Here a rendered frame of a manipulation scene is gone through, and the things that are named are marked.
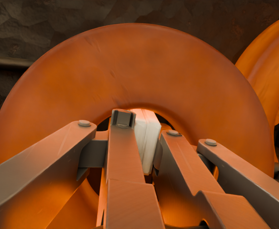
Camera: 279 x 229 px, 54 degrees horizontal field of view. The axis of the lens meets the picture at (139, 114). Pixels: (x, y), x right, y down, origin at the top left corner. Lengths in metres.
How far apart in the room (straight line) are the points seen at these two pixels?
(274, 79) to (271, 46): 0.02
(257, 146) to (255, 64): 0.07
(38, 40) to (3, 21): 0.03
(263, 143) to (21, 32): 0.22
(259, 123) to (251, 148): 0.01
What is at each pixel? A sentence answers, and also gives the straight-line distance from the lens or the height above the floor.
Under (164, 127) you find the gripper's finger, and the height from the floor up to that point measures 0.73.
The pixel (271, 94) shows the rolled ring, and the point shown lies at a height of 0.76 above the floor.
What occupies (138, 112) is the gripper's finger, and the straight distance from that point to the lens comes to 0.16.
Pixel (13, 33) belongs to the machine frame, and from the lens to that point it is 0.28.
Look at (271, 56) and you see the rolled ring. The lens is 0.21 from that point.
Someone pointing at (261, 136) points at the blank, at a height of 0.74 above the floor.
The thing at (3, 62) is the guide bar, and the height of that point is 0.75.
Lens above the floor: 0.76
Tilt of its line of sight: 10 degrees down
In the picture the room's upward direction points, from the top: 11 degrees clockwise
